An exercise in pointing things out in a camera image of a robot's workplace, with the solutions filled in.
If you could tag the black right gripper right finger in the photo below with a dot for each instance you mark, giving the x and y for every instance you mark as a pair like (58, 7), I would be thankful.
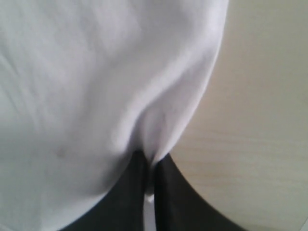
(178, 207)

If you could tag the white t-shirt red lettering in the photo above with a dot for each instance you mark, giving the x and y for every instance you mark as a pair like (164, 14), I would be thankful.
(83, 83)

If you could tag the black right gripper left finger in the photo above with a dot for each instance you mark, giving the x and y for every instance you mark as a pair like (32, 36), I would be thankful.
(122, 208)

